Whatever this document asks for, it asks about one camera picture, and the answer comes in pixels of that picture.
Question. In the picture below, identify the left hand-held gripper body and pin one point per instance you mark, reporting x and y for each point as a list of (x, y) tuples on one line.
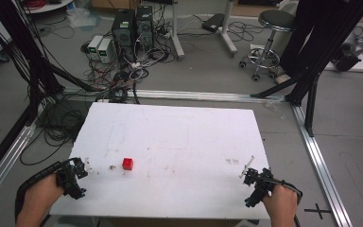
[(72, 181)]

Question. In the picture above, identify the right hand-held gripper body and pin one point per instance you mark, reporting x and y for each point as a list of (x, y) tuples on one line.
[(261, 184)]

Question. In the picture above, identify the person's right hand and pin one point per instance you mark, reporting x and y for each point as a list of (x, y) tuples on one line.
[(282, 205)]

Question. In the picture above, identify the person's left hand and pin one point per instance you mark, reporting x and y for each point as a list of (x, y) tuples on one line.
[(41, 198)]

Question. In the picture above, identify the red cube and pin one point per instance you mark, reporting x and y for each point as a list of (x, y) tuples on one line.
[(128, 164)]

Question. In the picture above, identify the black tape cross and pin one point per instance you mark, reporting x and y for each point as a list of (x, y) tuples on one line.
[(318, 211)]

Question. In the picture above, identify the black floor bar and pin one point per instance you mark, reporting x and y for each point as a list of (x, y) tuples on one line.
[(3, 148)]

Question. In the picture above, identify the white power supply unit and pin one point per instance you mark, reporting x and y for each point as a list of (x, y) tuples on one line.
[(94, 46), (105, 50)]

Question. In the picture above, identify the large black computer tower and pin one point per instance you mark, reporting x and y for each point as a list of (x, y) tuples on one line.
[(124, 34)]

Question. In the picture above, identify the white desk leg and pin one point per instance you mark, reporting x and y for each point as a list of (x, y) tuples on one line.
[(228, 31), (177, 31)]

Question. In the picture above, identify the flat black box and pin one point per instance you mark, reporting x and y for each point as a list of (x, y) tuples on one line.
[(213, 22)]

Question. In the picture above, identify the clear plastic bag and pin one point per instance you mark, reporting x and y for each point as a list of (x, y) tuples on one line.
[(83, 17)]

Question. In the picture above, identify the black chrome rolling stool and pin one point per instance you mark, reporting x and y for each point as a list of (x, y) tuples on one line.
[(275, 20)]

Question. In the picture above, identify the small black computer tower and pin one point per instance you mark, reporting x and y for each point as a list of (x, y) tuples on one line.
[(145, 26)]

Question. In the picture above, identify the grey and black machine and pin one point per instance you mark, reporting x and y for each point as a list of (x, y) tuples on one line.
[(349, 52)]

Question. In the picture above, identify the white round table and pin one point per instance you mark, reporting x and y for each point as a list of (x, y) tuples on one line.
[(48, 6)]

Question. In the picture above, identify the long aluminium floor rail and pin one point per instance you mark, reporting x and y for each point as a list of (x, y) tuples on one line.
[(201, 95)]

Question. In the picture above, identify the black frame beam with braces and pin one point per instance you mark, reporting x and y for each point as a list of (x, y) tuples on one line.
[(327, 53)]

